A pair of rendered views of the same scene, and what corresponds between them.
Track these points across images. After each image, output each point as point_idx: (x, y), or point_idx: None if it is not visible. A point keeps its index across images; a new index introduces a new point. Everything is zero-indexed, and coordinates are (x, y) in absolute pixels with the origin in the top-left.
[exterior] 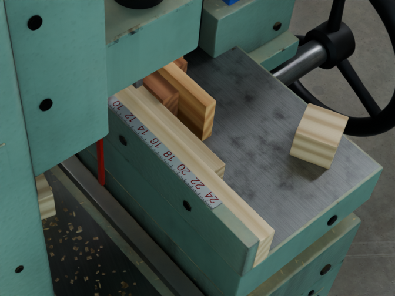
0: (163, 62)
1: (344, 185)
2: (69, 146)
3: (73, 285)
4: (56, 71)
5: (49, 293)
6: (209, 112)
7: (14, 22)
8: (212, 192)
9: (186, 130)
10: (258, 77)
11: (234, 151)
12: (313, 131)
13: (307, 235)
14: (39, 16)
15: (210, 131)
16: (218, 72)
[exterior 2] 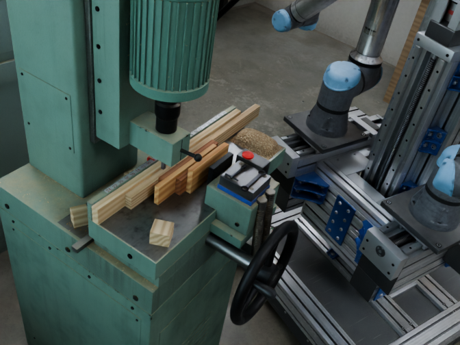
0: (156, 157)
1: (141, 248)
2: (106, 137)
3: None
4: (104, 103)
5: (79, 176)
6: (156, 190)
7: (95, 75)
8: (111, 189)
9: (146, 185)
10: (198, 218)
11: (150, 212)
12: (157, 224)
13: (118, 246)
14: (100, 79)
15: (157, 202)
16: (195, 205)
